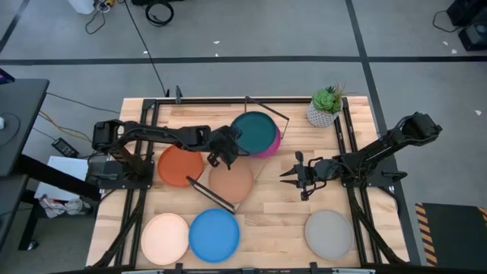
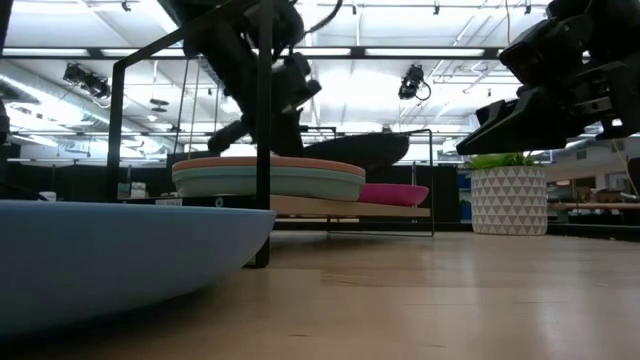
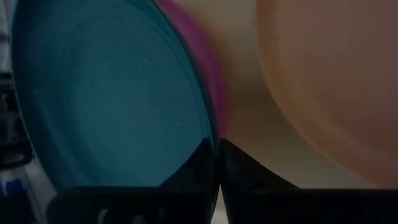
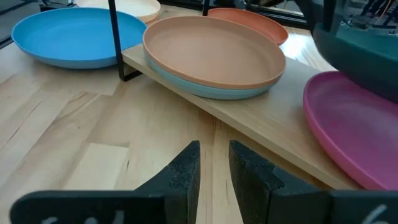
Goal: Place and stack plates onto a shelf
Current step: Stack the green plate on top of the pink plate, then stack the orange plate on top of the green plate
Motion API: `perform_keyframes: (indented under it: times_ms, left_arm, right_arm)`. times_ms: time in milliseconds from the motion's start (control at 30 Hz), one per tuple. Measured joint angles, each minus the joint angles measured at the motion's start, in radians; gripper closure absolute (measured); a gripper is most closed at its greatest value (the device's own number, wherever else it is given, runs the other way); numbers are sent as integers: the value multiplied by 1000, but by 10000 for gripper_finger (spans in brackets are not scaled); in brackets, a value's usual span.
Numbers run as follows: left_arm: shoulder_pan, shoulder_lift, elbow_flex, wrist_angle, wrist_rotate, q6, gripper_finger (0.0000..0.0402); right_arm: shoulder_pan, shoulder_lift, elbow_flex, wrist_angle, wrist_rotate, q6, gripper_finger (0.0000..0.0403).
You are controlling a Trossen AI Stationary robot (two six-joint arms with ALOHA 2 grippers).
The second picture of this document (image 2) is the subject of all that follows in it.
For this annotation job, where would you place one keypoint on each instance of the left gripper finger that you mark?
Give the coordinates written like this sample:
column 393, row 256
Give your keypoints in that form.
column 227, row 136
column 289, row 132

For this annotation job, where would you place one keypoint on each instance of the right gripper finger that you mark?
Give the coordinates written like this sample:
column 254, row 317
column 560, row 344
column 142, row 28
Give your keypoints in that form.
column 525, row 125
column 492, row 111

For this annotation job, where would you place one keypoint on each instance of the orange plate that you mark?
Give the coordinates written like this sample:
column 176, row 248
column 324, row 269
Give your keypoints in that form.
column 300, row 165

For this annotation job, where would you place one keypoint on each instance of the mint green plate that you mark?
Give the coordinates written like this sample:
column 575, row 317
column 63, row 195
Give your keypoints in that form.
column 300, row 187

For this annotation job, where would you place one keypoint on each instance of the black bowl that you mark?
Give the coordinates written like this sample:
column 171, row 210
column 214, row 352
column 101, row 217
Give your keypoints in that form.
column 360, row 150

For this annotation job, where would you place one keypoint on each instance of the blue plate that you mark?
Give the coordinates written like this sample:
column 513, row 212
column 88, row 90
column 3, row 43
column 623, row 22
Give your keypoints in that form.
column 125, row 260

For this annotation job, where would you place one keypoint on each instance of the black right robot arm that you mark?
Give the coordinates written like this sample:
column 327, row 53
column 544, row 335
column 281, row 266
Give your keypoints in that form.
column 610, row 20

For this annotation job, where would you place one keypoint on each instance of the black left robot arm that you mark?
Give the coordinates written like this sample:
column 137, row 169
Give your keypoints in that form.
column 225, row 20

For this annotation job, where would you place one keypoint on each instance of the green succulent plant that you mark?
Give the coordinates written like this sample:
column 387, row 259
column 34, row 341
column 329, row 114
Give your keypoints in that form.
column 500, row 161

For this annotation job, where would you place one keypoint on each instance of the white patterned plant pot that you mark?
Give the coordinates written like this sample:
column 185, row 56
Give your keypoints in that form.
column 510, row 200

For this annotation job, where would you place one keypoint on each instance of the black metal dish rack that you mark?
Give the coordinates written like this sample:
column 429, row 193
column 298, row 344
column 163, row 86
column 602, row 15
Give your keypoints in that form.
column 320, row 206

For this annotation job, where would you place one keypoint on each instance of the black overhead rig beam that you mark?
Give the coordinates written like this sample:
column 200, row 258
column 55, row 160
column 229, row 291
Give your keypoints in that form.
column 357, row 52

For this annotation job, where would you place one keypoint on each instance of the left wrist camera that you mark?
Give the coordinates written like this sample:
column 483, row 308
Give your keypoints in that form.
column 297, row 82

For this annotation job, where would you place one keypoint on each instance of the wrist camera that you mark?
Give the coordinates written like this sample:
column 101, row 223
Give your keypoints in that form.
column 297, row 82
column 545, row 50

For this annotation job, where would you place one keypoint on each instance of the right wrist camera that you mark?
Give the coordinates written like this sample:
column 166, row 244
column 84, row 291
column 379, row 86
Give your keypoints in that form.
column 545, row 50

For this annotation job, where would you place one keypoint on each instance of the black overhead camera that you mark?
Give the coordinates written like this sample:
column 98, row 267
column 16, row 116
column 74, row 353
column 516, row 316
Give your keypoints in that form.
column 412, row 80

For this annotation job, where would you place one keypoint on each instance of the black table frame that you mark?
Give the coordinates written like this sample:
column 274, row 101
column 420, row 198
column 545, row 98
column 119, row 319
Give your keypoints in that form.
column 450, row 226

